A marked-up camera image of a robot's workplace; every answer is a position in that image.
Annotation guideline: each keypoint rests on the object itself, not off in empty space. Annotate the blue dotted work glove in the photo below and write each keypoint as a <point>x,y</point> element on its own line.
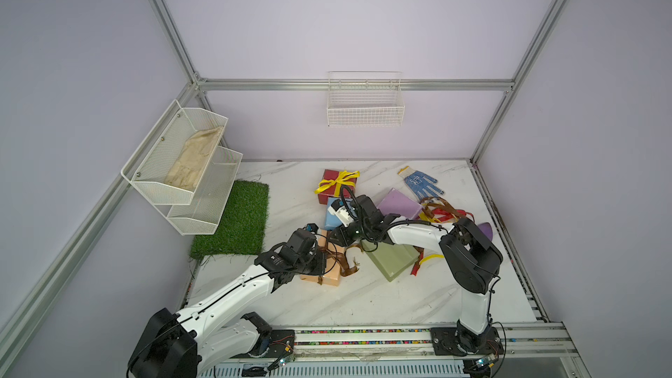
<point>421,184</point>

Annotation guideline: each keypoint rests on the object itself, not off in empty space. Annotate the lower white mesh shelf basket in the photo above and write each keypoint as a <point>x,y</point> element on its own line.
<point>203,215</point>

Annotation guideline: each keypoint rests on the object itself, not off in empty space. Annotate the blue gift box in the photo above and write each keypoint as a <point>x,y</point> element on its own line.
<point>332,221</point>

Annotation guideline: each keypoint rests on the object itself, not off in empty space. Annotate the white mesh shelf basket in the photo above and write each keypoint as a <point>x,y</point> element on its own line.
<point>203,215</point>
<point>147,170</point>

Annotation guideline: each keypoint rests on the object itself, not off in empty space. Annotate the red gift box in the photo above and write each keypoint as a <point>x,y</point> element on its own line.
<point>336,186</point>

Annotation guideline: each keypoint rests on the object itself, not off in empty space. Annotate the upper white mesh shelf basket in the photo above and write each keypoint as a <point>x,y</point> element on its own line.
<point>147,170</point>

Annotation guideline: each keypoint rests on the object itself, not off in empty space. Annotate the purple pink-handled spatula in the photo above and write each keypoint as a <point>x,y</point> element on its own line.
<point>487,229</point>

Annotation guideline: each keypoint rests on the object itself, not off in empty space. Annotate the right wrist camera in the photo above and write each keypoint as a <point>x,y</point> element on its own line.
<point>346,213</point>

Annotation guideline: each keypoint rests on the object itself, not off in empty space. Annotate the purple gift box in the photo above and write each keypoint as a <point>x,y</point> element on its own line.
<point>397,203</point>

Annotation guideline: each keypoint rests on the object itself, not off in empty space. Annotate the orange gift box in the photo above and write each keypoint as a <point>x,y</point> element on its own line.
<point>332,267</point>

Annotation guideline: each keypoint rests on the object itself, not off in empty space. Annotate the green artificial grass mat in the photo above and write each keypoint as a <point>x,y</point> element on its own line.
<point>242,227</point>

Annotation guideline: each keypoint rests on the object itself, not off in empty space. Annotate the green gift box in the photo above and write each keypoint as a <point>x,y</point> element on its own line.
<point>391,260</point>

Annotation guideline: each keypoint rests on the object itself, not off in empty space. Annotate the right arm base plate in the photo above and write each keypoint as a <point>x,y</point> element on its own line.
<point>460,341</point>

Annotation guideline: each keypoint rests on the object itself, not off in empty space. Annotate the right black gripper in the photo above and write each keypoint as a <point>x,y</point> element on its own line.
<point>343,236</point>

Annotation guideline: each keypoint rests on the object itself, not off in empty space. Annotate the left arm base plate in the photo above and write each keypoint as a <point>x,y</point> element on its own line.
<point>253,337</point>

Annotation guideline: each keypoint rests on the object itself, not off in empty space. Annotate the white wire wall basket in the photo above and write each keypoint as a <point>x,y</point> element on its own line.
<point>357,99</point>

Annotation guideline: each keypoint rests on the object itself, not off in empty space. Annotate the beige cloth in basket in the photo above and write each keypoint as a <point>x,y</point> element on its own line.
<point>192,162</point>

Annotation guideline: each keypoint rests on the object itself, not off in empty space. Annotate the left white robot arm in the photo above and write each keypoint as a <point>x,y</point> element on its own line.
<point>221,326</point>

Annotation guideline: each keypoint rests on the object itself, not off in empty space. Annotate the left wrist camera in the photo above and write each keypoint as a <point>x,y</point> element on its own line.
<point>312,228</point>

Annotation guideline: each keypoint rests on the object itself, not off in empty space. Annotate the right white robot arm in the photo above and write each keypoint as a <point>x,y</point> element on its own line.
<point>473,259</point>

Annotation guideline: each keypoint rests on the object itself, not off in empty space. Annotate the aluminium front rail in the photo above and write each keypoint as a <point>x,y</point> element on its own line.
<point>533,350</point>

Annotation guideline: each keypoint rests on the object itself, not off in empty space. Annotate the brown ribbon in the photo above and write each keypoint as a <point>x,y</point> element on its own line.
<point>347,268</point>
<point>442,210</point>

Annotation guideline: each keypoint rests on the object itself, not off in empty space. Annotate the yellow ribbon on red box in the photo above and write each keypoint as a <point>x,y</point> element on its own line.
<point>338,181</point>

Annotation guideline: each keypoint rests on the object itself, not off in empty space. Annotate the yellow ribbon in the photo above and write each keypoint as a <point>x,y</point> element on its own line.
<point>422,256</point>
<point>338,181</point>

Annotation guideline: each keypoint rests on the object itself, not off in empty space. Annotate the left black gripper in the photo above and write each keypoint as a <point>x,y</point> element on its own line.
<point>319,263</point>

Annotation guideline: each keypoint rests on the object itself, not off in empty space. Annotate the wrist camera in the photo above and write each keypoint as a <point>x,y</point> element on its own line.
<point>346,213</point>
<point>312,228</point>

